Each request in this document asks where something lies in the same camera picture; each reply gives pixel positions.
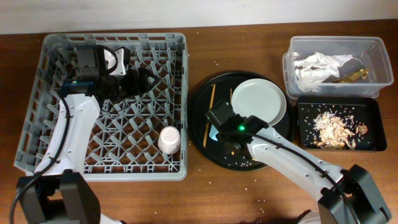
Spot grey plate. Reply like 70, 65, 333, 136
231, 78, 287, 126

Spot grey dishwasher rack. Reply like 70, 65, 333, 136
14, 33, 188, 182

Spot round black tray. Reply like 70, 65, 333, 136
188, 70, 295, 172

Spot white napkin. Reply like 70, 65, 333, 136
294, 52, 354, 92

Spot wooden chopstick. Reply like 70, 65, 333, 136
202, 83, 216, 149
229, 88, 233, 103

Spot pink cup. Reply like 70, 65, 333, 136
158, 126, 181, 154

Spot light blue cup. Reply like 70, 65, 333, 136
209, 125, 218, 141

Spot clear plastic bin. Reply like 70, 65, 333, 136
282, 36, 394, 99

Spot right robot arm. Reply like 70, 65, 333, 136
205, 100, 392, 224

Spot food scraps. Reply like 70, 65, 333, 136
312, 112, 369, 150

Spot brown snack wrapper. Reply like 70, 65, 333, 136
332, 68, 369, 83

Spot black rectangular tray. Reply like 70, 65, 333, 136
297, 96, 387, 151

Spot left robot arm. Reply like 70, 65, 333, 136
9, 45, 160, 223

